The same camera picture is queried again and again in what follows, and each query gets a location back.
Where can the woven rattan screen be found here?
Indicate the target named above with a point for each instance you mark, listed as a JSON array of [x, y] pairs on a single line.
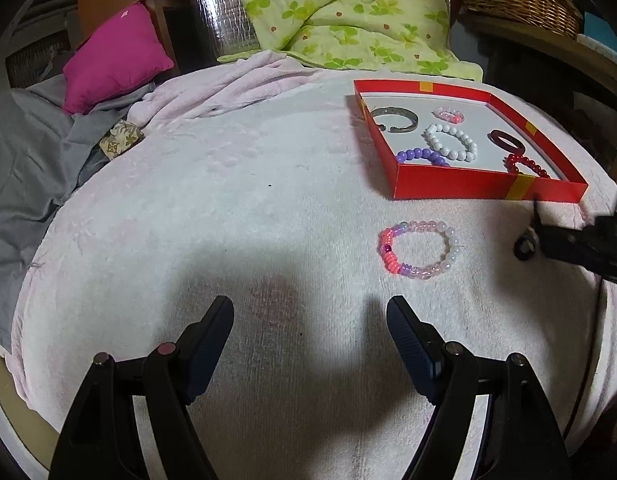
[[31, 62]]

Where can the grey blanket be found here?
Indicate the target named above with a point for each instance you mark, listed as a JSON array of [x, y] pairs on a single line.
[[28, 160]]

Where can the blue cardboard box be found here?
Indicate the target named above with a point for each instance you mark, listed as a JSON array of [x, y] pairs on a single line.
[[601, 35]]

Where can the green clover print quilt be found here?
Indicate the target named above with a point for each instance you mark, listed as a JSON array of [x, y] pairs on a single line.
[[348, 15]]

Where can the cream bed base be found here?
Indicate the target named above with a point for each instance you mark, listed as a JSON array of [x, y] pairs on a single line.
[[3, 400]]

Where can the small patterned cloth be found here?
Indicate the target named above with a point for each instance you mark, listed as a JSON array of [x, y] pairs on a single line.
[[119, 139]]

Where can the dark red bangle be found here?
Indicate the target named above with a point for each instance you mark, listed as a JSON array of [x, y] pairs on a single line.
[[496, 139]]

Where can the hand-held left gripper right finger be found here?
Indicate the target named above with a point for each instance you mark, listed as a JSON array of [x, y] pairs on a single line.
[[411, 345]]

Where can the silver cuff bangle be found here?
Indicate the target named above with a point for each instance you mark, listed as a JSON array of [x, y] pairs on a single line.
[[408, 127]]

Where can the pale pink blanket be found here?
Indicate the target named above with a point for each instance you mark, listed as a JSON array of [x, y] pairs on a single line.
[[238, 210]]

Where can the red shallow cardboard box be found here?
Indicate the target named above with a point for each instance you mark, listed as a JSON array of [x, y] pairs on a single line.
[[463, 187]]

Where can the wooden bench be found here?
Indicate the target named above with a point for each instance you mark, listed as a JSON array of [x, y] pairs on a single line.
[[548, 52]]

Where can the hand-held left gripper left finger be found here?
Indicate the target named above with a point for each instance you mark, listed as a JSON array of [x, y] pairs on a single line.
[[211, 345]]

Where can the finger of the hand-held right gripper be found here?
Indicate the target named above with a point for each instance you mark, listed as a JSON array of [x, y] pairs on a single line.
[[578, 247]]

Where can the silver foil panel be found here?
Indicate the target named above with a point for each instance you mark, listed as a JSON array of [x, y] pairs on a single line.
[[218, 10]]

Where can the magenta pillow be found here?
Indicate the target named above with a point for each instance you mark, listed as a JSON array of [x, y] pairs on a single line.
[[113, 60]]

